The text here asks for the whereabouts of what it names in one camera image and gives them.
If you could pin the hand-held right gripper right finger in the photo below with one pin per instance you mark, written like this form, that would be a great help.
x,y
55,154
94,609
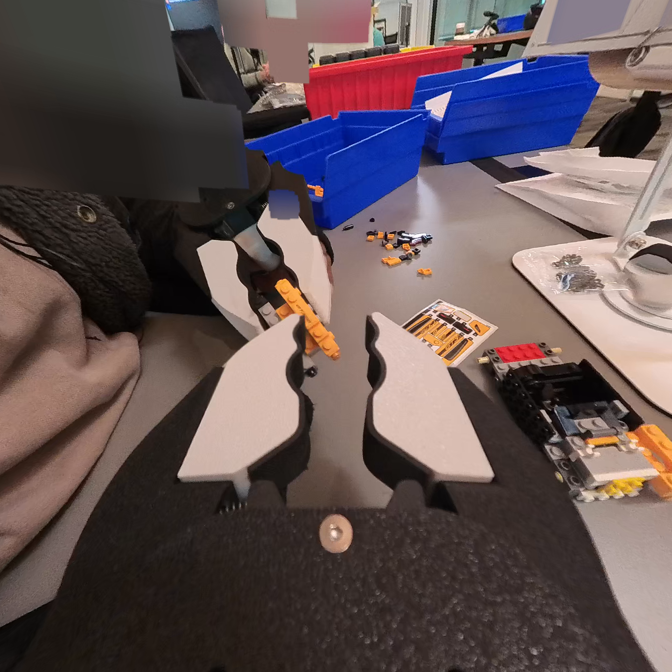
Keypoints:
x,y
425,420

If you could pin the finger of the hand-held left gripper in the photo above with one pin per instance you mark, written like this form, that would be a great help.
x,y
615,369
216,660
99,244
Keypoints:
x,y
220,278
307,262

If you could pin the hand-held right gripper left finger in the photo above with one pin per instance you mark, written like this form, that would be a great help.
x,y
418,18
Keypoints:
x,y
246,414

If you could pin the orange toy brick assembly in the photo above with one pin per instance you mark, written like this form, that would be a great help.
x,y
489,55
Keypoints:
x,y
309,325

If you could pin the blue plastic bin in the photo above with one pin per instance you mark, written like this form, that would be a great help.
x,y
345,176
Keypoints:
x,y
367,168

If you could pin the person's left forearm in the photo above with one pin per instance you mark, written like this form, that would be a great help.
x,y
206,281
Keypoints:
x,y
168,262

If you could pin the grey desk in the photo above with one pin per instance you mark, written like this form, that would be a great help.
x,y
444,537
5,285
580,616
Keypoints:
x,y
472,262

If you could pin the clear plastic bag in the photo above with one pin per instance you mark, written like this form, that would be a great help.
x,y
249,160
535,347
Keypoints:
x,y
278,97

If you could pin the orange sticker sheet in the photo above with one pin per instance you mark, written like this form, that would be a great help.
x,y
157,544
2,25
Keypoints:
x,y
451,330

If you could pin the pile of small loose bricks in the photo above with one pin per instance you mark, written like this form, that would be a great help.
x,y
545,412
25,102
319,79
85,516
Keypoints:
x,y
399,239

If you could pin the black office chair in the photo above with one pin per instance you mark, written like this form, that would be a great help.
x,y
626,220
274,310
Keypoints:
x,y
210,68

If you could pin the black toy car chassis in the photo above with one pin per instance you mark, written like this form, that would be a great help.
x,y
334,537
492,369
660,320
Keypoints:
x,y
551,399

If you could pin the red plastic bin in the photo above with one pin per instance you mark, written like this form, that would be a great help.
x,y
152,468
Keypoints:
x,y
378,84

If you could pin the row of black boxes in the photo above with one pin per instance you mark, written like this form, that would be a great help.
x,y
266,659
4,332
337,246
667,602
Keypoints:
x,y
357,54

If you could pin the person's black fleece jacket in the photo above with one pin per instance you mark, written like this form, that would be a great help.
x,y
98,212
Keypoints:
x,y
63,252

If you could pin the white book stand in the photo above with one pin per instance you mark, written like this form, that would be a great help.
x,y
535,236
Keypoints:
x,y
577,341

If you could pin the person's beige clothing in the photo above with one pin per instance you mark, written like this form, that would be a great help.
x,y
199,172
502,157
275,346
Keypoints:
x,y
52,393

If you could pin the bag of small metal parts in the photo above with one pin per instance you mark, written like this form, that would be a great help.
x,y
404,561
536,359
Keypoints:
x,y
577,273

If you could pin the stack of nested blue bins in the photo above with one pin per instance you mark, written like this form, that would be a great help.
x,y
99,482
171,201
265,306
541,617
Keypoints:
x,y
514,120

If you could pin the crumpled white paper bag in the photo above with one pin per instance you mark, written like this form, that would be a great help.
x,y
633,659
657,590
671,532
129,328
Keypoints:
x,y
577,199

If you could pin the brown background table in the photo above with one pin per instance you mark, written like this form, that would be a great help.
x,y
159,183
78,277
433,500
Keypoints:
x,y
493,38

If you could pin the small blue bin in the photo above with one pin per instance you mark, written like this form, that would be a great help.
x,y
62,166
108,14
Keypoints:
x,y
509,23

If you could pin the black padded cushion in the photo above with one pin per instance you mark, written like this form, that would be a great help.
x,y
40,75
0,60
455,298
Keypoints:
x,y
21,640

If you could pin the black backpack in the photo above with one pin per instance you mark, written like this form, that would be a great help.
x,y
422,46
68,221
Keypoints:
x,y
630,126

